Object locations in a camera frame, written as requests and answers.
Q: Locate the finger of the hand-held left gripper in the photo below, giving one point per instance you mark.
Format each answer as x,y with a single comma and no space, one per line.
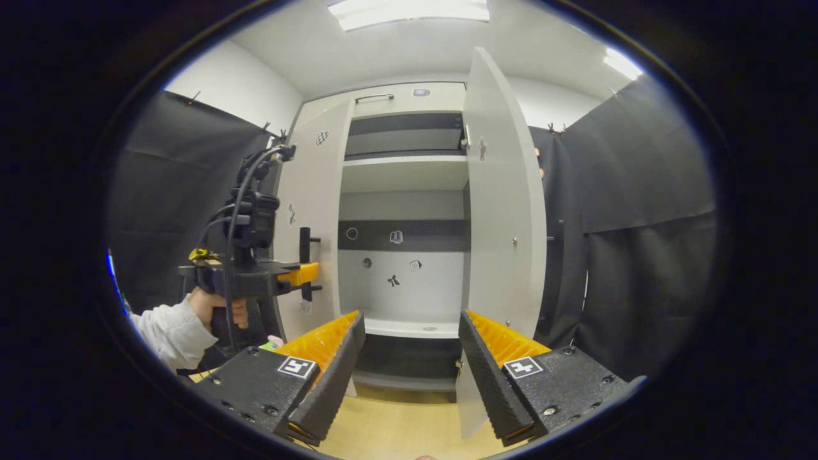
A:
299,273

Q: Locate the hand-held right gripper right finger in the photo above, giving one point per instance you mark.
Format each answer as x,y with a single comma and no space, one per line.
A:
489,383

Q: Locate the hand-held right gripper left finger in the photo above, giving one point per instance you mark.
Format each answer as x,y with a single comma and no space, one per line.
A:
332,377

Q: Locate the grey cabinet door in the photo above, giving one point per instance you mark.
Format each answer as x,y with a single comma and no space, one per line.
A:
505,223
313,191

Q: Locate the grey double-door shoe cabinet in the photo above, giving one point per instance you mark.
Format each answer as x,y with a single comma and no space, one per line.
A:
402,281

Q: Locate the white cabinet shelf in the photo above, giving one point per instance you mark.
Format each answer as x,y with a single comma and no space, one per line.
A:
409,328
406,176

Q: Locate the grey cabinet drawer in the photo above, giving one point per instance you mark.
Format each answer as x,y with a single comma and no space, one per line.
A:
441,101

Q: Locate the green plush toy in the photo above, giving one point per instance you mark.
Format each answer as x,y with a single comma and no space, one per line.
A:
271,345

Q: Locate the black backdrop cloth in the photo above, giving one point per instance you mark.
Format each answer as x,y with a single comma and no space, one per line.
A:
166,191
639,287

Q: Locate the large ceiling light panel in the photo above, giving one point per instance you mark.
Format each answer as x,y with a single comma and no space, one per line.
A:
409,13

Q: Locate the small ceiling light panel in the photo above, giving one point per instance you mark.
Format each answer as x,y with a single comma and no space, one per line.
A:
621,62

